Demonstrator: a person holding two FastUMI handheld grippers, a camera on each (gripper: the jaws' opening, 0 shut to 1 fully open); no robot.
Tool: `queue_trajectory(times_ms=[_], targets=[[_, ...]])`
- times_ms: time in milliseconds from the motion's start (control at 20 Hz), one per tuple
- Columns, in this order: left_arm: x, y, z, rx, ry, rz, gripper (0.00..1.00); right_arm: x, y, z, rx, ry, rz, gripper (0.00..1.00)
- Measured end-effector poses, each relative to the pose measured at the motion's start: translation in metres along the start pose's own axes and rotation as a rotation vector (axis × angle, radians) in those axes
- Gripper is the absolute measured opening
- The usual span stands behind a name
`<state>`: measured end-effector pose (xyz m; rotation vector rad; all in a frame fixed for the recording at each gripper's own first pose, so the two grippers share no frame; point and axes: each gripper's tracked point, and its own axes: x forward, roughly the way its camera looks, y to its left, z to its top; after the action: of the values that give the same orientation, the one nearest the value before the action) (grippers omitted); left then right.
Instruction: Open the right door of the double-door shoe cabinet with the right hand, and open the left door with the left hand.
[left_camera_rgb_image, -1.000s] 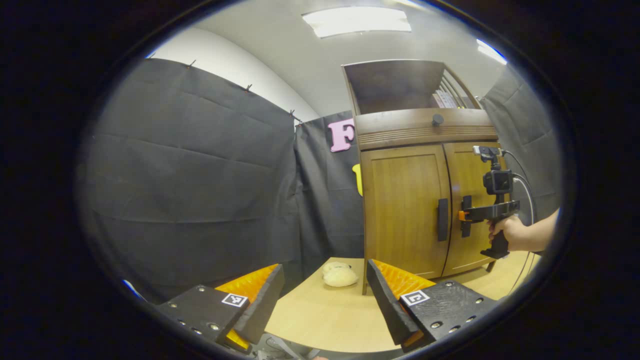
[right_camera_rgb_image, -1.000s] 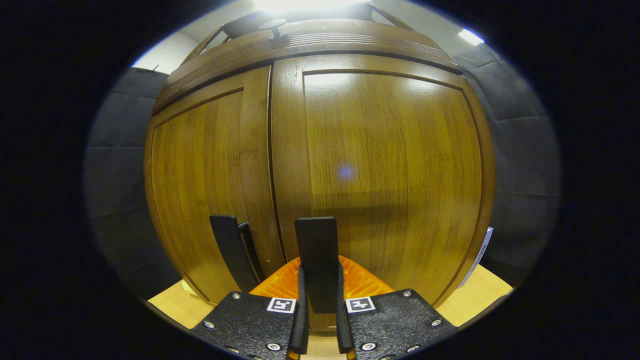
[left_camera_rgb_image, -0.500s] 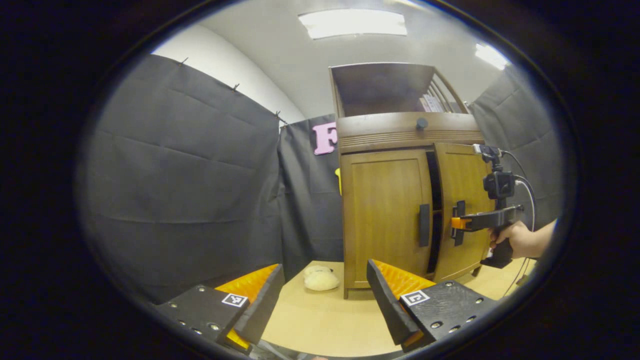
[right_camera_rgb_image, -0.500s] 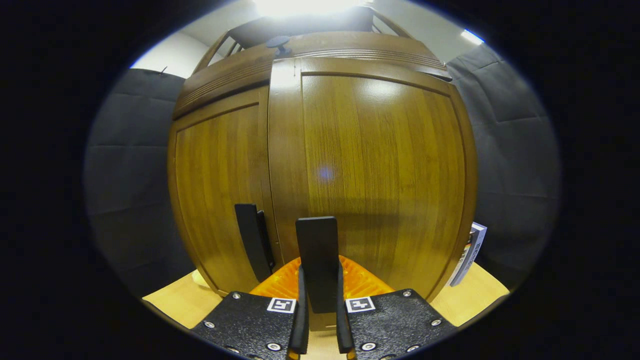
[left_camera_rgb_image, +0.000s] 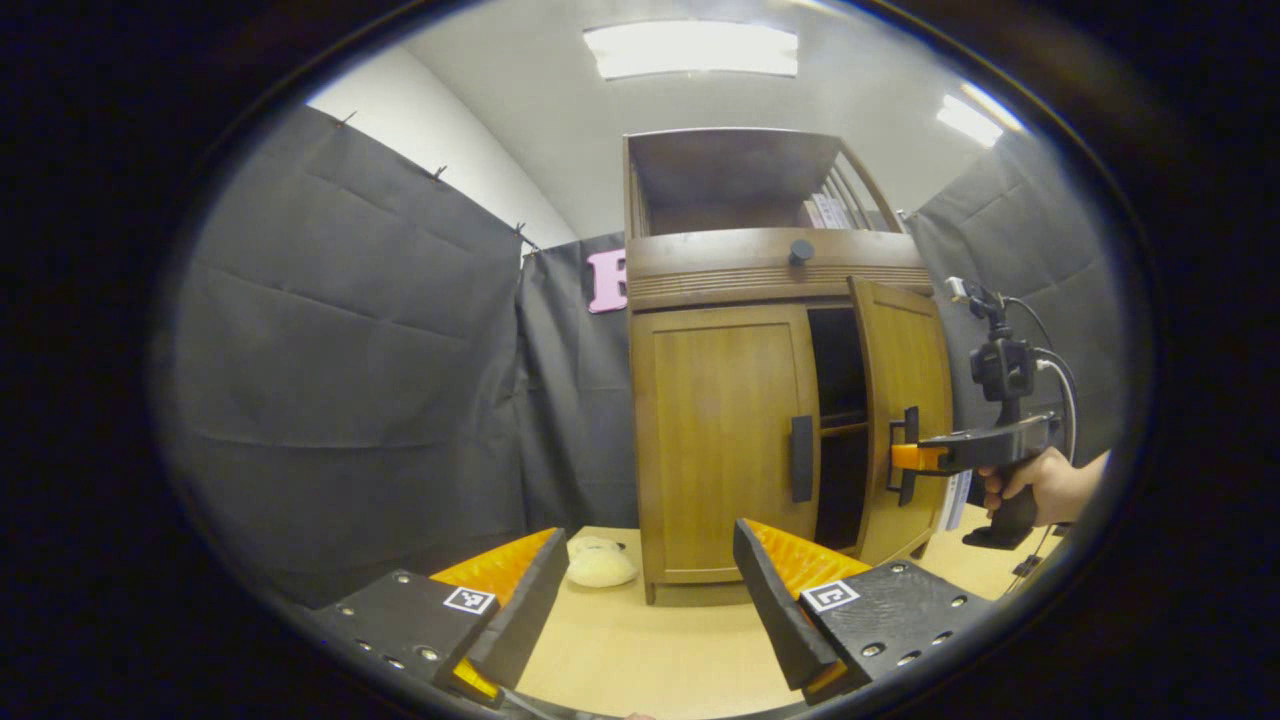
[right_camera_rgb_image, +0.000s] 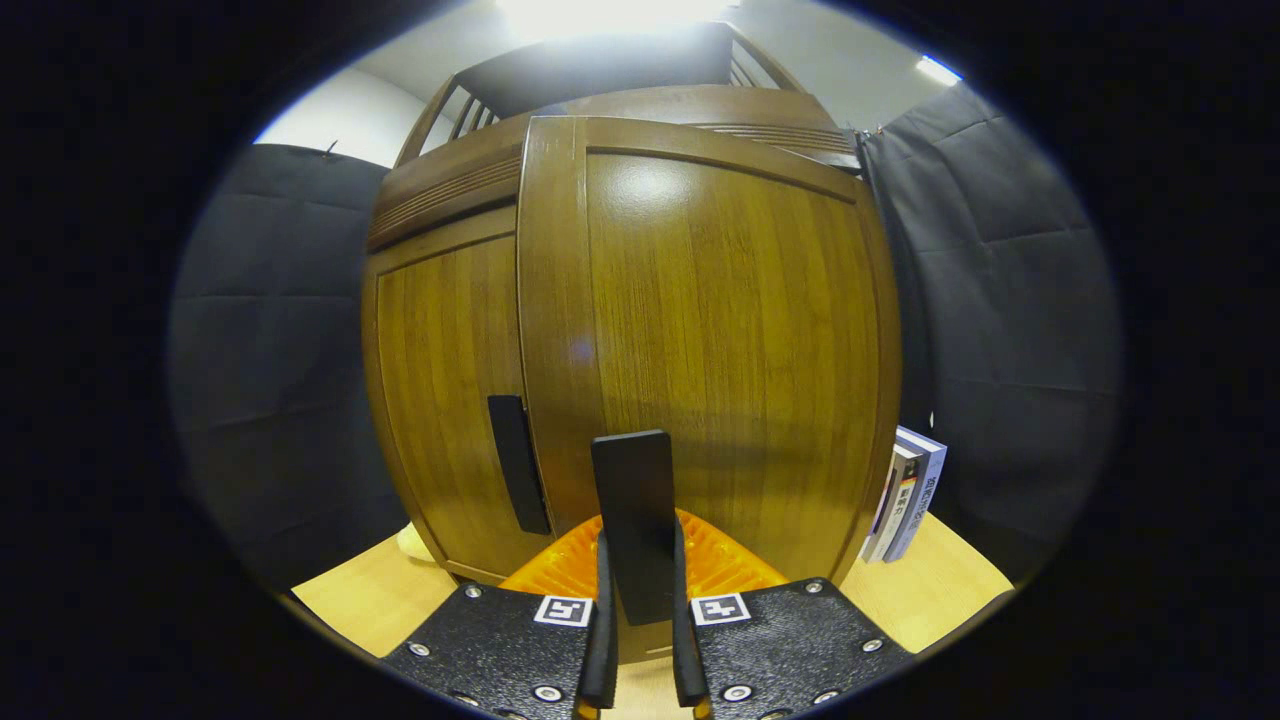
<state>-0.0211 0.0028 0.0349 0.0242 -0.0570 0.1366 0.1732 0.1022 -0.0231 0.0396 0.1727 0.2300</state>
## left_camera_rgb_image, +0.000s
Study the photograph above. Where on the small black block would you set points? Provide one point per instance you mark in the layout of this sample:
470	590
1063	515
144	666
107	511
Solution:
1026	566

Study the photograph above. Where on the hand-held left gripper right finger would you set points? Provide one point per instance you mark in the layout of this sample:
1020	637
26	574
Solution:
775	610

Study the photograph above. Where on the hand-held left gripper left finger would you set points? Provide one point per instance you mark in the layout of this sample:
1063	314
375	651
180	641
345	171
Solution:
525	620

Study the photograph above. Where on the black backdrop cloth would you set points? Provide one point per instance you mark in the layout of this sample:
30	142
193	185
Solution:
340	350

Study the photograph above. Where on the wooden double-door shoe cabinet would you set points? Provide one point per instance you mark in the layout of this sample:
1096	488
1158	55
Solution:
730	180

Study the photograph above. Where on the wooden cabinet door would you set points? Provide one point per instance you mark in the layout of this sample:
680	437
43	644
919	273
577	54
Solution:
720	440
915	350

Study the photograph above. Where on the wooden drawer with black knob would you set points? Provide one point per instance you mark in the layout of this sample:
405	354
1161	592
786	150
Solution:
720	265

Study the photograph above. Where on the large rectangular ceiling light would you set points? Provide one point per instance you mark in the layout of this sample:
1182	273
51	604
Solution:
690	50

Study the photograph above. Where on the small ceiling light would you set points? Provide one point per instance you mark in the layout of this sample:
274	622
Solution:
968	120

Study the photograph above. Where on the white spine book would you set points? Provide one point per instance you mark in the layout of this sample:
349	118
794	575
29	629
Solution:
830	212

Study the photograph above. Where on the cream plush toy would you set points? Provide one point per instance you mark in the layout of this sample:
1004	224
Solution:
600	565

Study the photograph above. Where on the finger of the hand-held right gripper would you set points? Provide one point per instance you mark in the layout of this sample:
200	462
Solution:
912	457

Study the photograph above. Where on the wooden inner cabinet shelf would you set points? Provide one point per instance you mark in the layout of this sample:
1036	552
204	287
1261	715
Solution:
843	427

